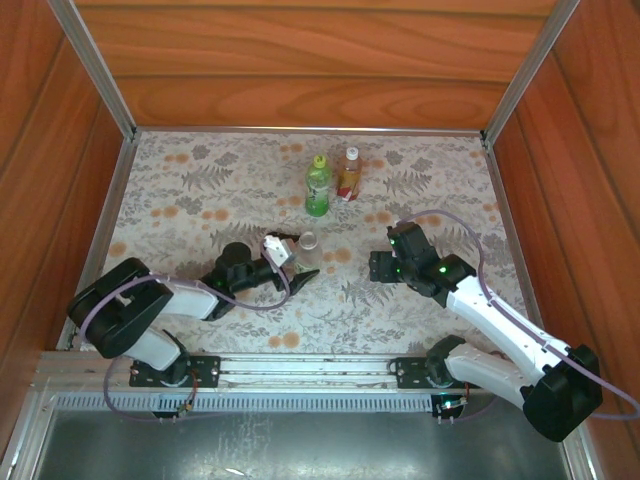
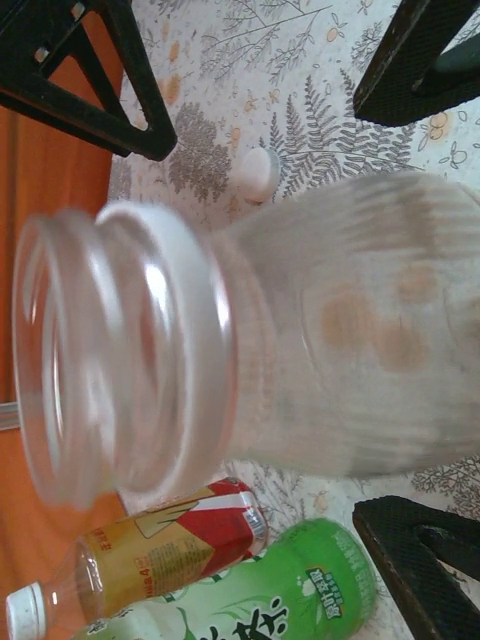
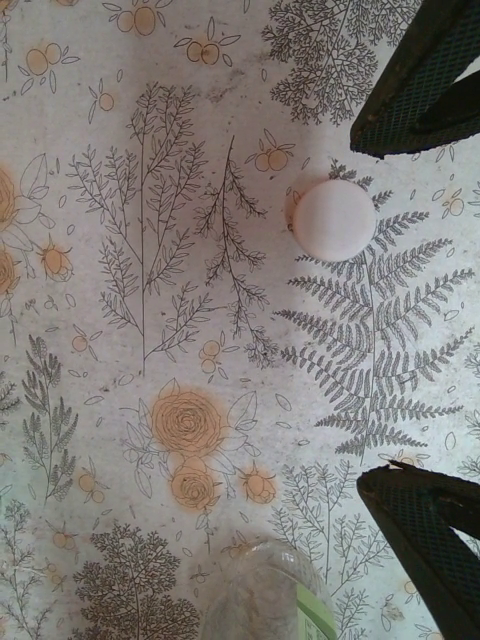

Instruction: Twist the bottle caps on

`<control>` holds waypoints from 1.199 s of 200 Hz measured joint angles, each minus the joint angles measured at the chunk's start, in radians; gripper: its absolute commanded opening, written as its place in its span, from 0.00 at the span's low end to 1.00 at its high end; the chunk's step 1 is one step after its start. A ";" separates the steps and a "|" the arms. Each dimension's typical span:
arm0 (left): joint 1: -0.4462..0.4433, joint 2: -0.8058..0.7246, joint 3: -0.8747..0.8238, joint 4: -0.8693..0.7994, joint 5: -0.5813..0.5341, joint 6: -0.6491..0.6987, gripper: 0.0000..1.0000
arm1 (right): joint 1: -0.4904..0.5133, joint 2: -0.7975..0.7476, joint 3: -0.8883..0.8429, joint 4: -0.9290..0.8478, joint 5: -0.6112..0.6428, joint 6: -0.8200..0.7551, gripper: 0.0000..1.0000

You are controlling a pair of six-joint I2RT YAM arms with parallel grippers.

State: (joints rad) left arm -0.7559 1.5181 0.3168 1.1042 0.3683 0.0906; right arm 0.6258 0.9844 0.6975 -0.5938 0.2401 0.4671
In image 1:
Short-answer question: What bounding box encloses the aluminium mounting rail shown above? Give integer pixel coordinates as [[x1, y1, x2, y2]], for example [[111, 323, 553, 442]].
[[32, 349, 574, 396]]

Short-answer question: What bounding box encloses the floral tablecloth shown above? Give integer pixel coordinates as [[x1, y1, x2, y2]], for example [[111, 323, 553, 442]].
[[63, 130, 532, 357]]

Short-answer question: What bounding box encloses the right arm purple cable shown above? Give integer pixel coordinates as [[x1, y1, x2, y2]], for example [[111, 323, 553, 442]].
[[394, 209, 640, 426]]

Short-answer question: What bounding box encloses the clear bottle green label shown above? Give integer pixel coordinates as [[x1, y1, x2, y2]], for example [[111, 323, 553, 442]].
[[294, 230, 325, 274]]

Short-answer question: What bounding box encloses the grey slotted cable duct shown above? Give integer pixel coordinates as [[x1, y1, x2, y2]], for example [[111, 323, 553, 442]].
[[49, 392, 556, 414]]

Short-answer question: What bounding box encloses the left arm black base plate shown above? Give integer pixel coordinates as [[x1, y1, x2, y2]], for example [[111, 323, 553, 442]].
[[128, 354, 222, 389]]

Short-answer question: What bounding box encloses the aluminium side floor rail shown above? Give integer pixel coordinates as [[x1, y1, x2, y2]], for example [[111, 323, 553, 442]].
[[482, 137, 539, 321], [55, 137, 137, 354]]

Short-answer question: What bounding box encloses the green plastic bottle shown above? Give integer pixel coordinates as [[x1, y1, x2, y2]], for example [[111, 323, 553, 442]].
[[304, 162, 334, 218]]

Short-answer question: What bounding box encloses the small green-lit circuit board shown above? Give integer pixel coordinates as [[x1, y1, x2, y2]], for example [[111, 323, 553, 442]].
[[433, 394, 471, 416]]

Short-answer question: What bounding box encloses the grey metal sheet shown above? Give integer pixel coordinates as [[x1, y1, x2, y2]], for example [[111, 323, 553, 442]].
[[34, 407, 576, 480]]

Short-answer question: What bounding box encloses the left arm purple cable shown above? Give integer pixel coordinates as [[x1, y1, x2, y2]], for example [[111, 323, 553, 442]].
[[77, 254, 292, 425]]

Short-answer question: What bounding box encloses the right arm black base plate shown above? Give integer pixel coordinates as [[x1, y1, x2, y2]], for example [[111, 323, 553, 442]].
[[394, 355, 485, 390]]

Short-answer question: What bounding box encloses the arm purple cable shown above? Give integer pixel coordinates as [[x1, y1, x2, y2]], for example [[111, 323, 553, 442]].
[[77, 254, 292, 425], [394, 209, 640, 426]]

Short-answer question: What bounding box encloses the aluminium frame post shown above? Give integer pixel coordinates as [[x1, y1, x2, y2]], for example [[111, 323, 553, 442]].
[[479, 0, 582, 144], [47, 0, 139, 141]]

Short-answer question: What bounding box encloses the aluminium lower side bar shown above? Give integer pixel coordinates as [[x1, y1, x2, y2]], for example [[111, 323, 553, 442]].
[[4, 392, 51, 480], [562, 429, 604, 480]]

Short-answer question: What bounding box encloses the aluminium back frame bar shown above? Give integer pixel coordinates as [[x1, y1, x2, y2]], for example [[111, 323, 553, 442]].
[[133, 125, 485, 137]]

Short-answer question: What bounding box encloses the amber drink bottle red label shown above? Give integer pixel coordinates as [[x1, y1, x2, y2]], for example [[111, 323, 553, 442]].
[[335, 152, 365, 203]]

